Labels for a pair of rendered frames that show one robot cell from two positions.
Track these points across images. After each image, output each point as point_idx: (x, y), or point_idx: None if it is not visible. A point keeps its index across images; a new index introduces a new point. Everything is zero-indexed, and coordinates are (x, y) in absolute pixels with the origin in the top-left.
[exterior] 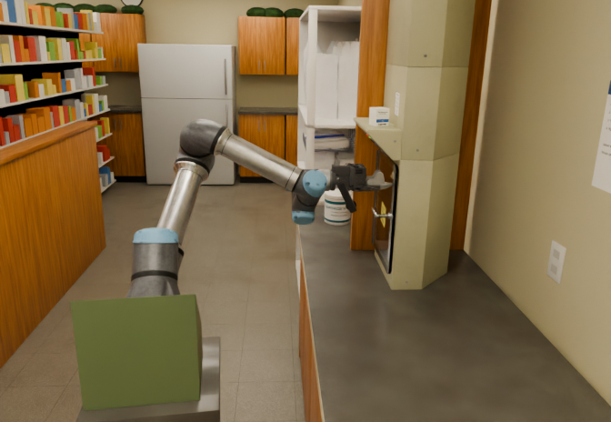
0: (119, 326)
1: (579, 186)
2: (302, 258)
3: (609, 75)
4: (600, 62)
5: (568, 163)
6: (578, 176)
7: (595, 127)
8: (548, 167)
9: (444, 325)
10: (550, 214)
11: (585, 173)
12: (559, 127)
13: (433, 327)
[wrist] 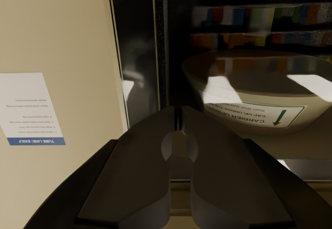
0: None
1: (57, 65)
2: None
3: (68, 147)
4: (82, 153)
5: (83, 82)
6: (62, 74)
7: (63, 115)
8: (113, 69)
9: None
10: (87, 21)
11: (55, 79)
12: (111, 107)
13: None
